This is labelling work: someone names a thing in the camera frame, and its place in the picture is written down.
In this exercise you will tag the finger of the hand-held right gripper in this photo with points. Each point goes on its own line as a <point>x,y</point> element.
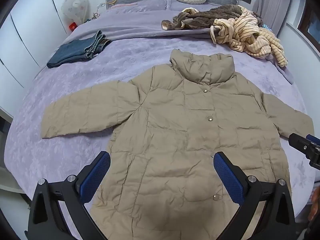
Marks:
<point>300,142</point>
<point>314,140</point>

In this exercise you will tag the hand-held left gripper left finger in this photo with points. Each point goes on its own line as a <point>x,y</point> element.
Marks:
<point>96,175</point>

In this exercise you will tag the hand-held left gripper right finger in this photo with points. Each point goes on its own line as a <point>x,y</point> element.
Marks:
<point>228,177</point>

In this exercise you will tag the beige puffer jacket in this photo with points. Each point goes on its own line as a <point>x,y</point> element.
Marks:
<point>170,142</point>

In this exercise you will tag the person's right hand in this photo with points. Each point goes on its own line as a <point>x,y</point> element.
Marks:
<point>315,205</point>

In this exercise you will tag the purple fleece bed blanket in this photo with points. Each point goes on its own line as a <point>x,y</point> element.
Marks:
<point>87,85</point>

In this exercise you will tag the dark framed window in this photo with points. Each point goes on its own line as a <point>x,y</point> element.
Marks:
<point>311,25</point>

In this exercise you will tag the blue patterned cloth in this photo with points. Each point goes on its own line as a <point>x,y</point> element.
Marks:
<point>267,27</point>

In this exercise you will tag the folded blue jeans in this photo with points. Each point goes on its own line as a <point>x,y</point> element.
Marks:
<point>72,52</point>

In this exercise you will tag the cream striped fleece robe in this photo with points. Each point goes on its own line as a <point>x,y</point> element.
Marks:
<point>240,32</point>

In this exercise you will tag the pale curtain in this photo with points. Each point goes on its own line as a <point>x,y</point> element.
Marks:
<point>270,2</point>

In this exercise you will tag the small red box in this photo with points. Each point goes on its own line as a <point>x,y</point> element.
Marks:
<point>72,26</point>

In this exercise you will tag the white wardrobe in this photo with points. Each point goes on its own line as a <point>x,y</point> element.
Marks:
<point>25,42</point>

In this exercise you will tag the brown fleece robe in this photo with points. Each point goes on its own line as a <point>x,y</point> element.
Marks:
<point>200,20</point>

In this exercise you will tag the purple fleece duvet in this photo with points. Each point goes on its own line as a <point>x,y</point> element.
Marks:
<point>140,22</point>

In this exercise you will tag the fan with patterned cover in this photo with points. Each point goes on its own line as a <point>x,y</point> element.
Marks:
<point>75,7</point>

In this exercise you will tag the purple pillow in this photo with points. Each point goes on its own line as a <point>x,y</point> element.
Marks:
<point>140,3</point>
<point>175,5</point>

